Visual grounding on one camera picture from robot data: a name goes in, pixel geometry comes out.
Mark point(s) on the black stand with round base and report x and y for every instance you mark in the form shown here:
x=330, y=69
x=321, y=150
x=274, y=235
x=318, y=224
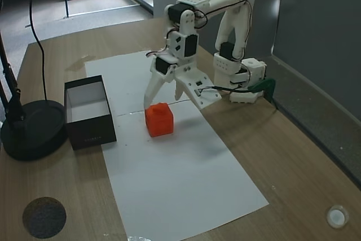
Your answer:
x=34, y=131

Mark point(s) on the white paper sheet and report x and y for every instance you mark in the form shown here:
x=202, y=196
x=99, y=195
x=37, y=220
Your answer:
x=124, y=83
x=180, y=181

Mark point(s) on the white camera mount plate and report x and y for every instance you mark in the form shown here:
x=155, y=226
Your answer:
x=197, y=88

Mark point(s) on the small white round cap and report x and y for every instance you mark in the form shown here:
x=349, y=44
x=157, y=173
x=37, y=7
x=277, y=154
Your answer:
x=337, y=216

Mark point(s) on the orange cube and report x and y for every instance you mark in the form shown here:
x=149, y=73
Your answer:
x=159, y=121

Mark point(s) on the green table clamp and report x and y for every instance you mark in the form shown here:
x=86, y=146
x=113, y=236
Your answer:
x=263, y=85

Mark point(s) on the brown box white inside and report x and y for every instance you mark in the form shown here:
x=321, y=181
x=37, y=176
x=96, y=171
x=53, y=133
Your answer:
x=90, y=131

